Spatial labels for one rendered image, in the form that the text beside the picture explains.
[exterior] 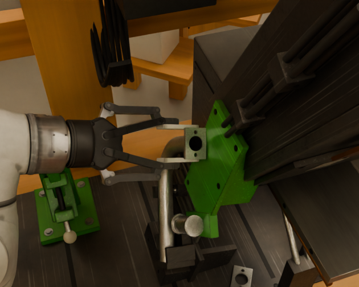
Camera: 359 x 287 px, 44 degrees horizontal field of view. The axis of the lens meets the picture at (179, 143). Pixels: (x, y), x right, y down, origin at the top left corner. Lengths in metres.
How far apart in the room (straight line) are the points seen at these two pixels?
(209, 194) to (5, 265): 0.35
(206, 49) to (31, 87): 2.09
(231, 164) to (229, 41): 0.32
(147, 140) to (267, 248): 0.44
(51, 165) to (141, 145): 0.57
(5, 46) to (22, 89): 1.89
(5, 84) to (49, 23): 2.10
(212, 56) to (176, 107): 1.73
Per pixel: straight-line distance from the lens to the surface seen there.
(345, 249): 0.78
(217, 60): 0.89
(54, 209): 0.99
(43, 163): 0.66
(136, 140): 1.23
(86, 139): 0.68
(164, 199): 0.89
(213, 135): 0.76
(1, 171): 0.64
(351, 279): 1.03
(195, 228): 0.81
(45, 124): 0.66
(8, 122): 0.65
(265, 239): 1.03
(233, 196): 0.79
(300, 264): 0.89
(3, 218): 0.67
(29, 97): 2.84
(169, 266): 0.89
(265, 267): 0.99
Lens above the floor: 1.77
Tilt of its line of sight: 47 degrees down
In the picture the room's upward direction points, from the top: straight up
